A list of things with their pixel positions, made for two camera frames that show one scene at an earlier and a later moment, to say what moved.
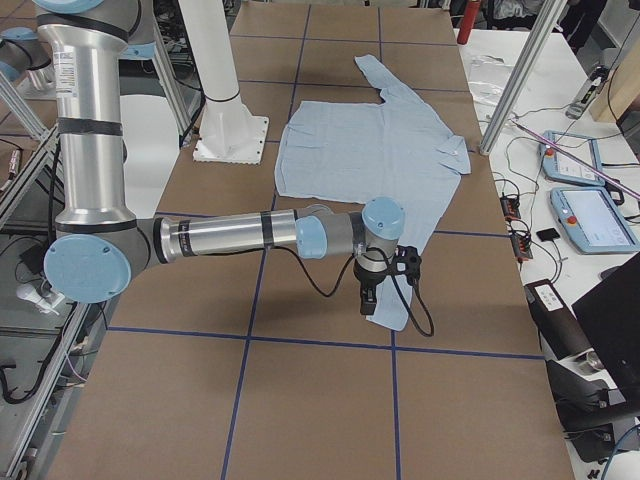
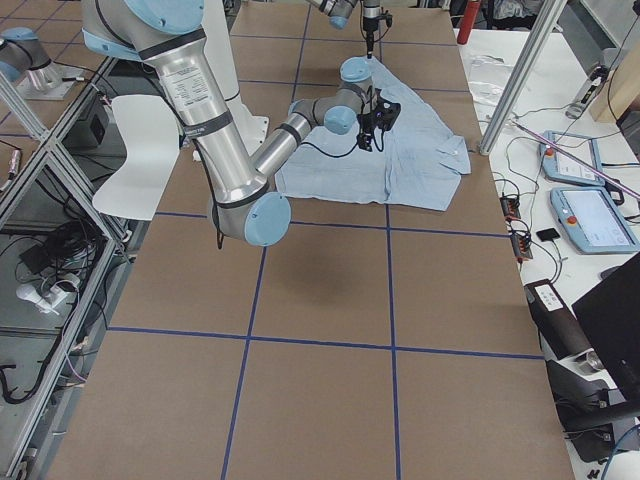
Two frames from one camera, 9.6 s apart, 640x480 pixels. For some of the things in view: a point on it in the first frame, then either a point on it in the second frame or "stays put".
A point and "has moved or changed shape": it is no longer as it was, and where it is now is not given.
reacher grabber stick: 577,158 stays put
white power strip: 45,304 stays put
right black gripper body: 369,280 → 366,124
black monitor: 610,314 stays put
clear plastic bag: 487,77 stays put
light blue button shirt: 397,161 has moved or changed shape
